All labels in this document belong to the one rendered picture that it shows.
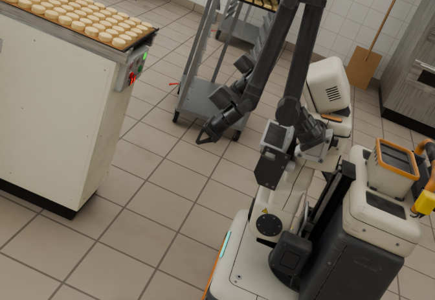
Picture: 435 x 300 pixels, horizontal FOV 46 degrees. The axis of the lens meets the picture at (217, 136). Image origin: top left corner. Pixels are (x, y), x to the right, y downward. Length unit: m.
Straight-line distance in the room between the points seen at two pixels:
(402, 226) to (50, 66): 1.45
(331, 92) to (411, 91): 3.55
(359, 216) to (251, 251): 0.61
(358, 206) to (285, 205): 0.31
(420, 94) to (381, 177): 3.46
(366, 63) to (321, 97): 4.20
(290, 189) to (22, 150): 1.18
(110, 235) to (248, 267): 0.70
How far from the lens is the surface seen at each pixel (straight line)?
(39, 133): 2.33
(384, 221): 1.82
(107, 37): 2.03
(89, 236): 2.46
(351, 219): 1.82
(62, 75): 2.17
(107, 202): 2.67
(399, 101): 5.35
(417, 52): 5.23
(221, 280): 2.05
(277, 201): 1.98
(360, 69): 5.99
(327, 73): 1.78
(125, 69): 2.10
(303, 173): 1.96
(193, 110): 3.50
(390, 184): 1.94
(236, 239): 2.27
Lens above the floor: 1.62
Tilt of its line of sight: 27 degrees down
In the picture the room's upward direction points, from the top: 21 degrees clockwise
